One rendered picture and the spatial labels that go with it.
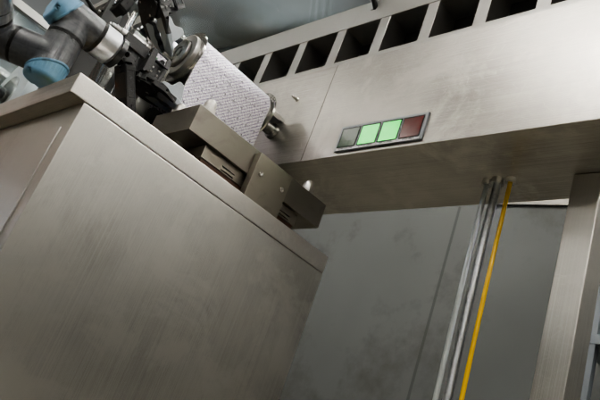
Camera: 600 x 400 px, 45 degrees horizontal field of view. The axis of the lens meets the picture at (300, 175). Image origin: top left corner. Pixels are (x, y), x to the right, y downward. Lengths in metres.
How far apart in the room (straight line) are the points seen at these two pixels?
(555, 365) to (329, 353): 2.64
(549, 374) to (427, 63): 0.73
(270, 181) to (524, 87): 0.54
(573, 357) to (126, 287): 0.76
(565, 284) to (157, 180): 0.75
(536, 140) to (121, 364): 0.84
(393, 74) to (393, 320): 2.21
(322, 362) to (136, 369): 2.66
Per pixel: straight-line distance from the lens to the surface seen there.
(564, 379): 1.31
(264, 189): 1.49
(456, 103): 1.53
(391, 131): 1.58
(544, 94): 1.42
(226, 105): 1.73
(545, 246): 3.62
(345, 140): 1.66
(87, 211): 1.22
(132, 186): 1.26
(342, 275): 4.04
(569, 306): 1.35
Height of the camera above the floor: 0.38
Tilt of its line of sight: 25 degrees up
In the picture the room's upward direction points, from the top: 21 degrees clockwise
